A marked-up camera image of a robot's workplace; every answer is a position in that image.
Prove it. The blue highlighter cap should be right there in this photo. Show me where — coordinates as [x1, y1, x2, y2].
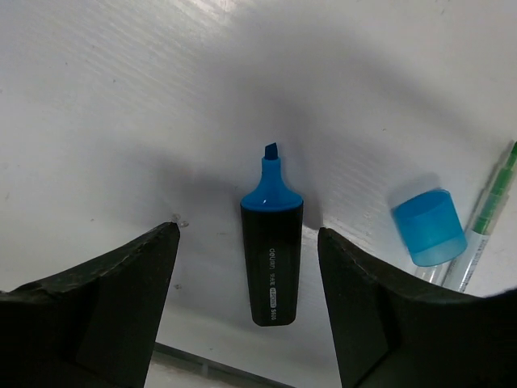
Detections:
[392, 188, 467, 267]

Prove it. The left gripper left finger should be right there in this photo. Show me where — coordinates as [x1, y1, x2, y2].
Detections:
[1, 222, 180, 387]

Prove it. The green clear pen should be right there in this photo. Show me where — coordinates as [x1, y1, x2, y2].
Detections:
[441, 141, 516, 293]

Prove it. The black highlighter blue tip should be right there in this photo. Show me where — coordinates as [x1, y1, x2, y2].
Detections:
[240, 143, 304, 327]

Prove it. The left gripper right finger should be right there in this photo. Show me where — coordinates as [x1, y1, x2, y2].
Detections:
[317, 228, 516, 387]

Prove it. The black mounting rail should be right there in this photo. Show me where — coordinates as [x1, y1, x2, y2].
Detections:
[152, 343, 288, 387]

